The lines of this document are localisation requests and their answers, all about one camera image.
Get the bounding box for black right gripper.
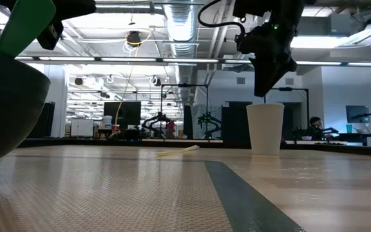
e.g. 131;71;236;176
236;19;299;97

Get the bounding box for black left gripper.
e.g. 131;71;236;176
0;0;97;51

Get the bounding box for gold spoon with green handle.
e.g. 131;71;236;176
0;0;57;59

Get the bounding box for dark round bowl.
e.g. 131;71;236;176
0;46;52;167

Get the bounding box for white paper cup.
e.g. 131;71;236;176
245;102;285;156

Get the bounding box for person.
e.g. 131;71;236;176
305;116;324;141

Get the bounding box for pale wooden chopstick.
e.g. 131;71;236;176
155;144;200;156
155;148;193;159

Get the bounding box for white cabinet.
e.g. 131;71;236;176
70;118;94;137

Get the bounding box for long ceiling light strip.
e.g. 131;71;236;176
14;56;371;67

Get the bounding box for large black screen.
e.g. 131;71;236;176
103;101;142;130

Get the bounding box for beige woven placemat grey stripe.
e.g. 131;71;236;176
0;153;306;232

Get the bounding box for black metal frame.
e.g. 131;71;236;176
160;83;209;140
271;86;310;130

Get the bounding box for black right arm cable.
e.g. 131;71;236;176
197;0;247;37

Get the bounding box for wall monitor screen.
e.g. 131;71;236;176
345;105;371;124

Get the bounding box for silver ribbed ceiling duct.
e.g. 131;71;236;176
163;0;200;59

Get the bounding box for black ceiling camera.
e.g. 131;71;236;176
126;30;142;48

